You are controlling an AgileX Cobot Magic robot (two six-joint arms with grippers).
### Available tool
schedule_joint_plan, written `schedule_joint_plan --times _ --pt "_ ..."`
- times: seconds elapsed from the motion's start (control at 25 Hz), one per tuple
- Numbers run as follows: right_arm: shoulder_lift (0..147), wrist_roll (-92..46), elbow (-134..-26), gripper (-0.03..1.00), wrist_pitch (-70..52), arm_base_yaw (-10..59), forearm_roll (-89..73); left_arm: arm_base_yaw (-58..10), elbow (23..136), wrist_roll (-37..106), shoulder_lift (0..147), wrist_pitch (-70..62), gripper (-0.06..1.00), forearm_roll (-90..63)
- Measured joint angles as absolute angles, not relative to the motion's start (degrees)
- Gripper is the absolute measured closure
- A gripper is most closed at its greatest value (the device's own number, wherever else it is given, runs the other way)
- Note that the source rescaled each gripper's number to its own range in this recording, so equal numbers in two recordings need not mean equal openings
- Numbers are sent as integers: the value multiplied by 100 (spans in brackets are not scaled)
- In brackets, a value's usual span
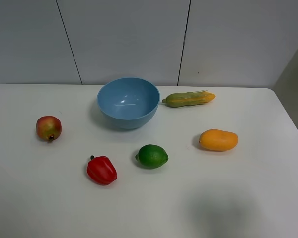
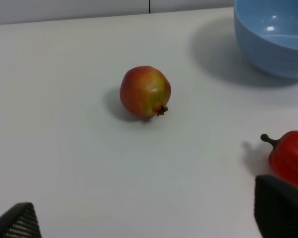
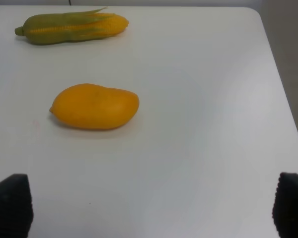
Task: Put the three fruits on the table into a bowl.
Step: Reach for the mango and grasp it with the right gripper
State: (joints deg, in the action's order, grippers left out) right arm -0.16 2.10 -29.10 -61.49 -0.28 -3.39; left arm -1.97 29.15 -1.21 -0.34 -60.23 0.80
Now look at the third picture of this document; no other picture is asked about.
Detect yellow mango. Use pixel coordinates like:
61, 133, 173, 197
50, 83, 140, 130

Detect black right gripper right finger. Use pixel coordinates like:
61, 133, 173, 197
272, 172, 298, 238

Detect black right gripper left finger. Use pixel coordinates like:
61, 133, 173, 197
0, 174, 34, 238

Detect corn cob with green husk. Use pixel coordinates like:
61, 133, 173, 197
14, 8, 129, 45

